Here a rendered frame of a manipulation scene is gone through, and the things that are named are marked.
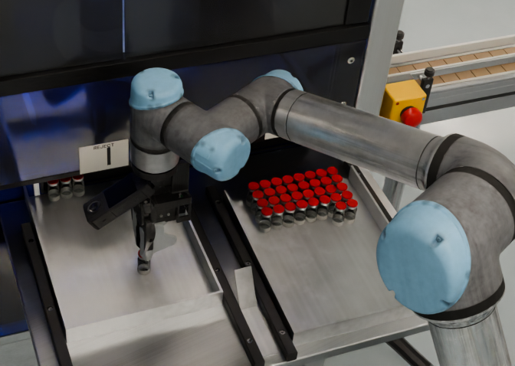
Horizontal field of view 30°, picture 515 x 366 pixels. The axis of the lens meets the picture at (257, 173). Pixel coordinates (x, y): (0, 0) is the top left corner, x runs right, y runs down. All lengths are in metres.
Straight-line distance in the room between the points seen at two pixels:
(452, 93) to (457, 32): 1.92
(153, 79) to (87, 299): 0.42
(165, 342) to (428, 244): 0.61
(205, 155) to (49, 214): 0.51
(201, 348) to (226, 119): 0.40
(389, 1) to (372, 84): 0.18
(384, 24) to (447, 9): 2.42
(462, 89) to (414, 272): 1.01
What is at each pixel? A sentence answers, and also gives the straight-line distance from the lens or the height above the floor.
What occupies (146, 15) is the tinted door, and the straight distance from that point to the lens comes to 1.52.
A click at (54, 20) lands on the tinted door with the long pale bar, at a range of 1.48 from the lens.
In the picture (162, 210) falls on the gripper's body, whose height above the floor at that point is 1.06.
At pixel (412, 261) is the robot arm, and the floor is 1.33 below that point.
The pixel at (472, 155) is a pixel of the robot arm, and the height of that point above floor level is 1.37.
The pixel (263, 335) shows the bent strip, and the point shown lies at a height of 0.88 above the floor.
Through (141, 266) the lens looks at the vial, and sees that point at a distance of 1.63.
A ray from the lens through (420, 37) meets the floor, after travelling 3.91.
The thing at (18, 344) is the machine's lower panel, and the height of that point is 0.57.
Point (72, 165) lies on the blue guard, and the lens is 1.66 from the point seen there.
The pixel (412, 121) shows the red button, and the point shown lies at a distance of 1.84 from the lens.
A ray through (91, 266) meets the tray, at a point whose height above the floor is 0.88.
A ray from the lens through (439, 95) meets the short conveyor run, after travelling 2.06.
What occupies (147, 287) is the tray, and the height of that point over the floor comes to 0.88.
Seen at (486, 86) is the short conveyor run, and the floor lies 0.92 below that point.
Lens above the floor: 2.13
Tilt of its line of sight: 42 degrees down
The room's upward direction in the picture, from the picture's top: 7 degrees clockwise
